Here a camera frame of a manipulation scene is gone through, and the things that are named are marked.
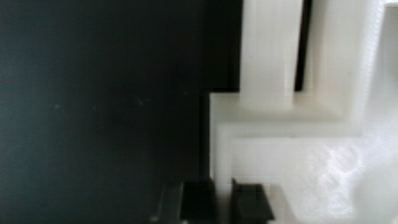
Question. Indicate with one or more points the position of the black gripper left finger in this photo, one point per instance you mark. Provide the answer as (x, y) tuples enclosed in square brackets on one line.
[(187, 203)]

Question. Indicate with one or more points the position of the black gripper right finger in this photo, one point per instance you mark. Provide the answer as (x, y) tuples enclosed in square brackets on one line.
[(251, 210)]

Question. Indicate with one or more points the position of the white chair seat plate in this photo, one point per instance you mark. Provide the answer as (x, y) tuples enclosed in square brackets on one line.
[(324, 167)]

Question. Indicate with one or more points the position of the white chair back frame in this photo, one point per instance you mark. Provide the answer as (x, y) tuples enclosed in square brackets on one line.
[(310, 43)]

